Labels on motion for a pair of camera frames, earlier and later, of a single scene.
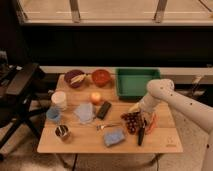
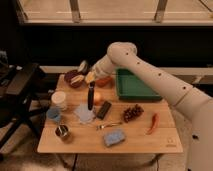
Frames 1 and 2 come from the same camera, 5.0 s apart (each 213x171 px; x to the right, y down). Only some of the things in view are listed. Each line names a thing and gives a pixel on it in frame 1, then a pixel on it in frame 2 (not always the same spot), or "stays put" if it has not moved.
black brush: (141, 133) -> (91, 95)
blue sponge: (113, 136) stays put
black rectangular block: (106, 106) stays put
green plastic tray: (131, 82) stays put
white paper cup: (58, 100) stays put
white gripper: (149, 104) -> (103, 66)
